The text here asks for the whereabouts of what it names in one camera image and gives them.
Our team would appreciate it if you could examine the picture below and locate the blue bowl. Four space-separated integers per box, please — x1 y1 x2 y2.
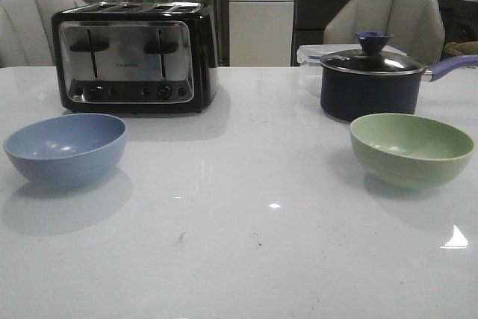
4 114 127 188

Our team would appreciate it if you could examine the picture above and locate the black and chrome toaster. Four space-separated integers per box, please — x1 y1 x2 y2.
52 1 218 114

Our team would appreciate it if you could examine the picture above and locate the dark blue saucepan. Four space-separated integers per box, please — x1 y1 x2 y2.
320 55 477 122

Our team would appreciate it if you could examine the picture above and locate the clear plastic food container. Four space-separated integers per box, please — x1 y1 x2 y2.
297 43 408 98

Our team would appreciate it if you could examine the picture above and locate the beige chair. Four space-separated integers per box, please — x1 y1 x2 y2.
1 0 86 68
323 0 445 64

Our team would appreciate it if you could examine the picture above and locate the green bowl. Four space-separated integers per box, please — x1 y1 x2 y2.
350 114 475 190

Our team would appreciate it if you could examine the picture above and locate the white refrigerator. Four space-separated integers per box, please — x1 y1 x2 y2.
229 0 294 67

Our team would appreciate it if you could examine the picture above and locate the glass pot lid blue knob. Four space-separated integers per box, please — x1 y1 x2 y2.
319 31 426 75

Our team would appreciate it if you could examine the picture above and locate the left beige chair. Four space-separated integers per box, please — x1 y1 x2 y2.
1 0 86 68

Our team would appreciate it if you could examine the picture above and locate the right beige chair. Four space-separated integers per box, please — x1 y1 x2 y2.
323 0 445 64

